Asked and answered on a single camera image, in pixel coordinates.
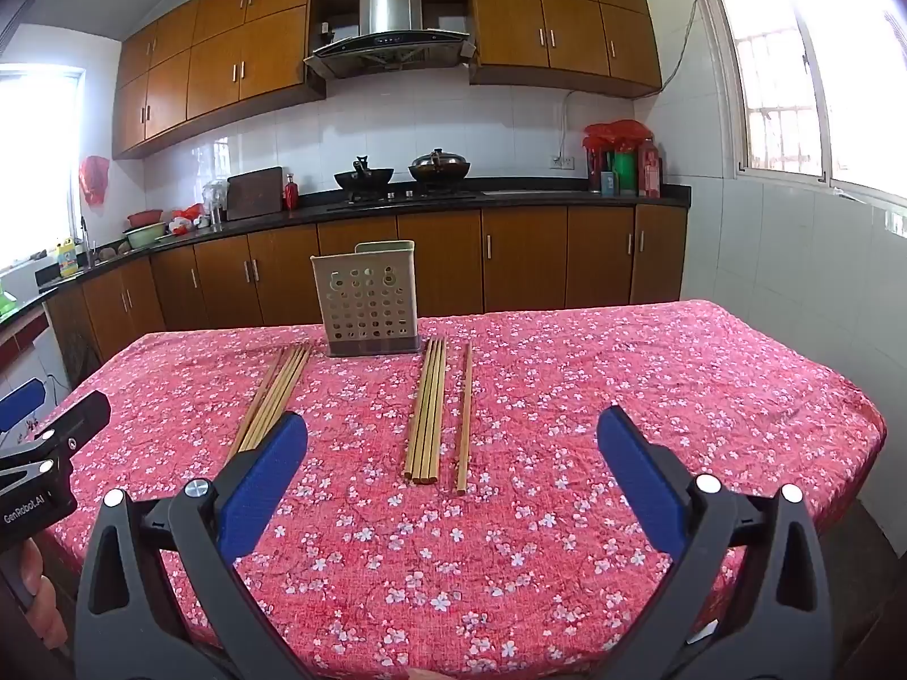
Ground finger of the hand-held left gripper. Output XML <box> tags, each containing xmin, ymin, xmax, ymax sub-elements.
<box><xmin>0</xmin><ymin>391</ymin><xmax>112</xmax><ymax>484</ymax></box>
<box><xmin>0</xmin><ymin>381</ymin><xmax>48</xmax><ymax>435</ymax></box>

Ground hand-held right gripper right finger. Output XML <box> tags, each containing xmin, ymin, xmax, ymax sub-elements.
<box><xmin>596</xmin><ymin>405</ymin><xmax>833</xmax><ymax>680</ymax></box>

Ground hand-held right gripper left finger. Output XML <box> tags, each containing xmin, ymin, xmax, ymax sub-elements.
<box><xmin>74</xmin><ymin>411</ymin><xmax>309</xmax><ymax>680</ymax></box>

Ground beige perforated utensil holder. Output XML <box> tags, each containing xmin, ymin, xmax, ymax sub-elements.
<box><xmin>310</xmin><ymin>239</ymin><xmax>421</xmax><ymax>359</ymax></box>

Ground person's left hand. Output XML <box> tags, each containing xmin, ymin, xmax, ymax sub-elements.
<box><xmin>20</xmin><ymin>537</ymin><xmax>70</xmax><ymax>653</ymax></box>

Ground red floral tablecloth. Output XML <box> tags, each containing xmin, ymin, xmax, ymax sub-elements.
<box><xmin>53</xmin><ymin>299</ymin><xmax>888</xmax><ymax>680</ymax></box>

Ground red hanging plastic bag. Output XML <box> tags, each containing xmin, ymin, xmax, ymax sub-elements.
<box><xmin>79</xmin><ymin>156</ymin><xmax>111</xmax><ymax>206</ymax></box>

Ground small bright window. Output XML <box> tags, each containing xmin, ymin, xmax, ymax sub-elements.
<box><xmin>0</xmin><ymin>67</ymin><xmax>83</xmax><ymax>271</ymax></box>

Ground wooden base cabinets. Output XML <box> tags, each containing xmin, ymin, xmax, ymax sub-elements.
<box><xmin>43</xmin><ymin>205</ymin><xmax>688</xmax><ymax>384</ymax></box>

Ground dark wooden cutting board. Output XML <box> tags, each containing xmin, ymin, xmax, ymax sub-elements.
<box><xmin>225</xmin><ymin>166</ymin><xmax>285</xmax><ymax>222</ymax></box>

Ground black kitchen countertop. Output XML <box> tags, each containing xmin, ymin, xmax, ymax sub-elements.
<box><xmin>35</xmin><ymin>182</ymin><xmax>692</xmax><ymax>291</ymax></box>

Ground green container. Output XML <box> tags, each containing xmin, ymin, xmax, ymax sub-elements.
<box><xmin>613</xmin><ymin>148</ymin><xmax>639</xmax><ymax>197</ymax></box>

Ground black open wok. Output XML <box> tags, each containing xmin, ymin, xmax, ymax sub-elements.
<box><xmin>334</xmin><ymin>154</ymin><xmax>395</xmax><ymax>201</ymax></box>

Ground black gas stove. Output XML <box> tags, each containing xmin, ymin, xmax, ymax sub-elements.
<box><xmin>327</xmin><ymin>188</ymin><xmax>489</xmax><ymax>211</ymax></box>

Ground red crumpled plastic bag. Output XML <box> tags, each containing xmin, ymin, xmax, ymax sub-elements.
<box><xmin>584</xmin><ymin>120</ymin><xmax>653</xmax><ymax>154</ymax></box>

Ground black wok with lid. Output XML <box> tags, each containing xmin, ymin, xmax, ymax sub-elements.
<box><xmin>409</xmin><ymin>148</ymin><xmax>472</xmax><ymax>185</ymax></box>

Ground large sliding window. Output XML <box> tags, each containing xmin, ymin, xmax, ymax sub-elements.
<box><xmin>698</xmin><ymin>0</ymin><xmax>907</xmax><ymax>208</ymax></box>

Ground steel range hood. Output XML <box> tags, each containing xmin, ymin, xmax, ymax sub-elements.
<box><xmin>304</xmin><ymin>0</ymin><xmax>472</xmax><ymax>79</ymax></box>

